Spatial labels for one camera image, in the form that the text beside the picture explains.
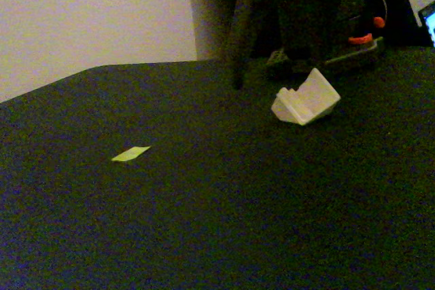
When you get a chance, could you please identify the white plastic printed part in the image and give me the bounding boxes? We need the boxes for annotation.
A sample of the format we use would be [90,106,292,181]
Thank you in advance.
[271,67,342,126]

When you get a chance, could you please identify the dark blue desk mat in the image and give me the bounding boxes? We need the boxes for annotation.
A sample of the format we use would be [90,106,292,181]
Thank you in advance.
[0,46,435,290]

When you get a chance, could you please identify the black office chair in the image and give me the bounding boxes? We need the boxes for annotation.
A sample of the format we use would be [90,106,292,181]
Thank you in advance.
[383,0,435,48]

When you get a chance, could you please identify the laptop with lit screen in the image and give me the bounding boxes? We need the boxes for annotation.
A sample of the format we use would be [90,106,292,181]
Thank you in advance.
[417,0,435,48]

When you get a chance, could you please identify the green tape marker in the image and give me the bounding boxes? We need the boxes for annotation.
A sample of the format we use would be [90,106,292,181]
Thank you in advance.
[111,145,152,163]

